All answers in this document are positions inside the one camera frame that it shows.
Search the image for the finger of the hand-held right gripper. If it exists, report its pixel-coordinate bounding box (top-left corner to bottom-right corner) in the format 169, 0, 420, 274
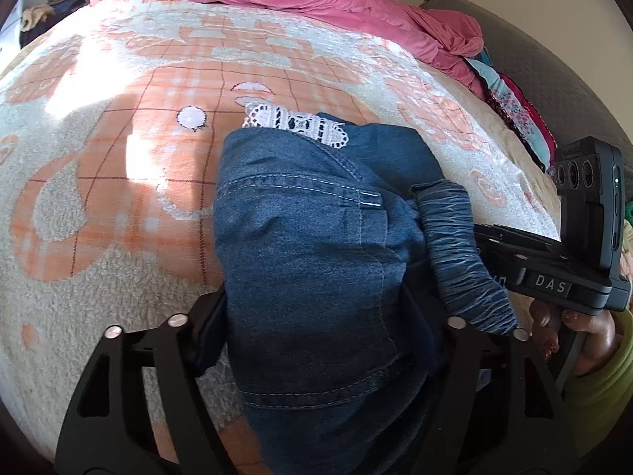
472, 222, 563, 280

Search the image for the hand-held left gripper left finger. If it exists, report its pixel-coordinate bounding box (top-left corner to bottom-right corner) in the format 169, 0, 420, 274
53, 292, 233, 475

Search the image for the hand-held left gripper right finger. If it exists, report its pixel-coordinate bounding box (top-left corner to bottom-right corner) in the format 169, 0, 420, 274
425, 314, 580, 475

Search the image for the blue denim pants lace trim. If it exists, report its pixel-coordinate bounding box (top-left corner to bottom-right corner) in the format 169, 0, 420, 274
214, 101, 519, 475

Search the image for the person's right forearm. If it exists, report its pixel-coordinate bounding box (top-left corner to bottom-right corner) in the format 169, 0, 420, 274
561, 309, 633, 461

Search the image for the person's right hand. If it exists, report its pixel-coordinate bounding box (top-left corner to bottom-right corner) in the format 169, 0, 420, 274
529, 299, 626, 381

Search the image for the beige bed sheet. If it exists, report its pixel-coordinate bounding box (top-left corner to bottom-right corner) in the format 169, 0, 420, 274
420, 59, 565, 243

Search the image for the grey quilted headboard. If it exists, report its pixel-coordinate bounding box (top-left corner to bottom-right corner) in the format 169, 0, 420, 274
420, 0, 633, 209

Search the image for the white orange fleece blanket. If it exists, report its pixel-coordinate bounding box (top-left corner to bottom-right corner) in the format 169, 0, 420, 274
0, 0, 565, 466

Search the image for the tan cloth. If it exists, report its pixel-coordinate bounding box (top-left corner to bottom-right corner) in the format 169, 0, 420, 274
20, 4, 56, 31

